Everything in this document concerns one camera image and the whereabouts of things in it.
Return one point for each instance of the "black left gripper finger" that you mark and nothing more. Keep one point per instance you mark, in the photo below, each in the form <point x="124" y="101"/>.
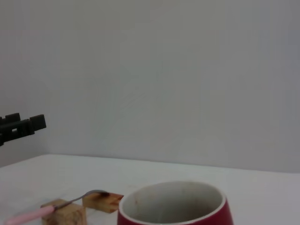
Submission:
<point x="12" y="117"/>
<point x="37" y="122"/>

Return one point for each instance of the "red ceramic cup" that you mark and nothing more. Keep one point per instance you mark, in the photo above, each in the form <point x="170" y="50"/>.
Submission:
<point x="218" y="215"/>

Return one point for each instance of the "plain wooden block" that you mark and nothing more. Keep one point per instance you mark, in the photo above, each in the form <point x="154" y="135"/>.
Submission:
<point x="68" y="214"/>

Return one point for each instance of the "stained wooden block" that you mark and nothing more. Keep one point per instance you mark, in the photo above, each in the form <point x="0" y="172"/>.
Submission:
<point x="105" y="201"/>

